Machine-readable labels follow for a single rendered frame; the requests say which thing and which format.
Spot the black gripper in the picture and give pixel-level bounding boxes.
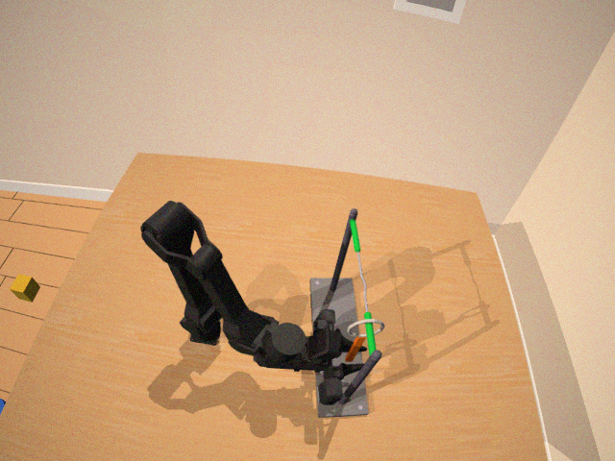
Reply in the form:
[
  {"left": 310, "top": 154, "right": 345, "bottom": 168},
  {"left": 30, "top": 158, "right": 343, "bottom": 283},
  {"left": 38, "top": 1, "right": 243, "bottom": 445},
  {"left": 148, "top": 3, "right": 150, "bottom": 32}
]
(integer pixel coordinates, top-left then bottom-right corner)
[{"left": 291, "top": 309, "right": 364, "bottom": 405}]

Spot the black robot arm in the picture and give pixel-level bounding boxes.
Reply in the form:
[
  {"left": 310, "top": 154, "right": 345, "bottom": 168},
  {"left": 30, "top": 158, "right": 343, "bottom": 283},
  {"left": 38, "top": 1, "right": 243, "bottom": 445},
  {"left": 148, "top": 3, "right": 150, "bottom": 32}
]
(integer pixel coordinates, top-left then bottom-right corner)
[{"left": 140, "top": 201, "right": 342, "bottom": 369}]

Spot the orange handle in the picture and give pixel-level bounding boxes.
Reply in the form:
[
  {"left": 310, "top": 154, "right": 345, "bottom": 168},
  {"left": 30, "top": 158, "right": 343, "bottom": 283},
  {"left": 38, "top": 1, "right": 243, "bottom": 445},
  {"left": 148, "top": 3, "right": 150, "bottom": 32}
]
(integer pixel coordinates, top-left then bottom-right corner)
[{"left": 345, "top": 319, "right": 385, "bottom": 362}]

